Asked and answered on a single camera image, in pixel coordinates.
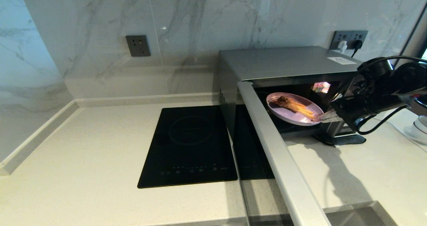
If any purple plate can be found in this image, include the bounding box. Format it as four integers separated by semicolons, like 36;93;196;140
266;92;325;126

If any dark glass microwave door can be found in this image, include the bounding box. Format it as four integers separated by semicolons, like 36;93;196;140
233;81;333;226

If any white sheet of paper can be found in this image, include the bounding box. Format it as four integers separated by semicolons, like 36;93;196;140
327;57;357;65

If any yellow french fry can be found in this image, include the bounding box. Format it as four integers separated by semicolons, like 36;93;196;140
294;102;316;118
295;100;313;112
292;105;314;121

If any black flat pad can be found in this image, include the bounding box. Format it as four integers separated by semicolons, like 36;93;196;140
312;134;367;147

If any white red paper tag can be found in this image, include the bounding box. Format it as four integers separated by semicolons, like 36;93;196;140
398;93;422;102

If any white ceramic bowl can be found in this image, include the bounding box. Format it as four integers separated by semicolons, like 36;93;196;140
414;115;427;131

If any black power plug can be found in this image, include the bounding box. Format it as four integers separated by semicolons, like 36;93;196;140
351;39;363;58

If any black induction cooktop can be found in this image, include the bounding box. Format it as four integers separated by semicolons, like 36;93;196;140
137;105;238;189

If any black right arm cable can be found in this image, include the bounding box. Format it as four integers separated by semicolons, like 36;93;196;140
356;105;408;136

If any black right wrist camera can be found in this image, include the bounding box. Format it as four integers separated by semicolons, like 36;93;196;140
358;57;394;88

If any white power cable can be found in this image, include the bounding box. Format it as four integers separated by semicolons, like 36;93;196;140
374;117;418;144

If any double grey wall socket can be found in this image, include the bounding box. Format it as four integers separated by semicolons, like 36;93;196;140
329;30;368;51

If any dark metal door frame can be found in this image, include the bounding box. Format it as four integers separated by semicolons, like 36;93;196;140
399;3;427;66

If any single grey wall socket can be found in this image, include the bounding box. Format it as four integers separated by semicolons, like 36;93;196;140
126;35;151;57

